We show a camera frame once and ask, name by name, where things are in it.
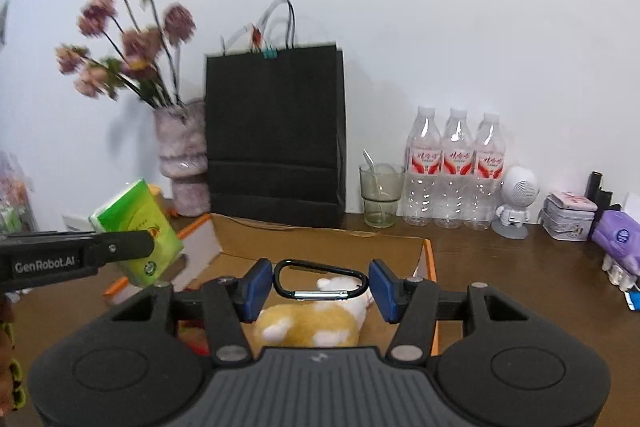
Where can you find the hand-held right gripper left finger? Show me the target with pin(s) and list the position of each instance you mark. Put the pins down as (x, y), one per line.
(254, 289)

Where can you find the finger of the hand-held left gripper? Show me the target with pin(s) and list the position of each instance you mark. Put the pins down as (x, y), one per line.
(125, 247)

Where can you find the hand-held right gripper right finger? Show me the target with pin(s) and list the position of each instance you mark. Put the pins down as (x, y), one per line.
(386, 289)

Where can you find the green tissue pack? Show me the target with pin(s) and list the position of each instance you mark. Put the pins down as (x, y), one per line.
(135, 217)

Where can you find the black carabiner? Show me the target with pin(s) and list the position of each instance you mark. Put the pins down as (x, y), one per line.
(320, 295)

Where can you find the orange-edged cardboard box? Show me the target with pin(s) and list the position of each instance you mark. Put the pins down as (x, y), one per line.
(310, 247)

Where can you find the yellow white plush toy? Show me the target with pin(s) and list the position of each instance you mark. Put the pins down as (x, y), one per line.
(305, 319)

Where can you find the clear colourful packet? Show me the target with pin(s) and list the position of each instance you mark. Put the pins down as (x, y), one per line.
(15, 197)

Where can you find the red orange packet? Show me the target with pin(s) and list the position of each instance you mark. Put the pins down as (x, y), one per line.
(197, 346)

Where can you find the green glass cup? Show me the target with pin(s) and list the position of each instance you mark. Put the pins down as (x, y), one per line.
(372, 209)

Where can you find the mottled pink vase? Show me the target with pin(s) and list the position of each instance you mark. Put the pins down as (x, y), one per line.
(182, 157)

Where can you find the clear red-label water bottle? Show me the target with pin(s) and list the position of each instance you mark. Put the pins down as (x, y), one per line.
(489, 192)
(454, 189)
(422, 187)

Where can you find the clear spoon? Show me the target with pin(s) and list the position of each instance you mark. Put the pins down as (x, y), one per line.
(369, 159)

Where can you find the black paper bag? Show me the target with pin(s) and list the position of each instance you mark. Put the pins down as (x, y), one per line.
(275, 132)

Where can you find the white robot figurine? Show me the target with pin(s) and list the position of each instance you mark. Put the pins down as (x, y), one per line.
(520, 189)

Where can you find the grey tin box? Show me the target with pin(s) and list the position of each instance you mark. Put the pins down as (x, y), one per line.
(565, 217)

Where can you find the dried pink flower bouquet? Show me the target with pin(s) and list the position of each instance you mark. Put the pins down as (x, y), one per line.
(137, 44)

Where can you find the small white bottles pack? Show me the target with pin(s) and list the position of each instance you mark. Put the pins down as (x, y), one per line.
(617, 274)

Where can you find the black rectangular item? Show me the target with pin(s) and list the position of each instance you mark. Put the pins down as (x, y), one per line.
(595, 187)

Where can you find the teal binder clip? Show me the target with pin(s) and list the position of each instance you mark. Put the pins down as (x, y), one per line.
(269, 53)

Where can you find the purple package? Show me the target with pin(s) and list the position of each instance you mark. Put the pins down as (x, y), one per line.
(620, 237)

